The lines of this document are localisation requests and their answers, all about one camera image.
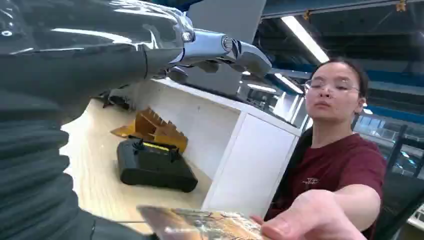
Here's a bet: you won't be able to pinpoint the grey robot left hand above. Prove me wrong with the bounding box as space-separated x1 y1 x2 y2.
0 0 273 124

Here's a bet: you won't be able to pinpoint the person's left hand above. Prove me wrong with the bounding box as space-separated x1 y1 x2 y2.
250 189 369 240

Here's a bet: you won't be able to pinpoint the printed card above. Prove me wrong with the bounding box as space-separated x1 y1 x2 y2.
136 205 270 240

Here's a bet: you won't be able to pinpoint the black clutter on desk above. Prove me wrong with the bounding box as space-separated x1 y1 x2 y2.
96 92 132 111

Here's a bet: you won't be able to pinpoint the person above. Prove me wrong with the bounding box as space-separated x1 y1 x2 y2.
263 56 388 240

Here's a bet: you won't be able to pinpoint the black chair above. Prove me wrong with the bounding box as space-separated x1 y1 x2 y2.
373 124 424 240

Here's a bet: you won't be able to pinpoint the wooden card box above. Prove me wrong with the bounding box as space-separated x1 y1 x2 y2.
110 107 189 154

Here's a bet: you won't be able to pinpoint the ribbed grey left arm sleeve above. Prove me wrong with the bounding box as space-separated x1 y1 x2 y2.
0 96 158 240

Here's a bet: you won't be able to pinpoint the person's glasses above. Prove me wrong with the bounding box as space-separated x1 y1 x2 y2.
303 78 362 96

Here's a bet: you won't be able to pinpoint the black handheld controller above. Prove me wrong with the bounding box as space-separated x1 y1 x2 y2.
116 135 199 194

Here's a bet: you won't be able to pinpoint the long ceiling light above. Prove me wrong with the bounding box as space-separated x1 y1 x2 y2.
280 15 330 64
274 72 304 95
246 83 277 94

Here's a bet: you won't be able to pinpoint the grey pillar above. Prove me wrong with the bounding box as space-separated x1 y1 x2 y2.
183 0 268 98

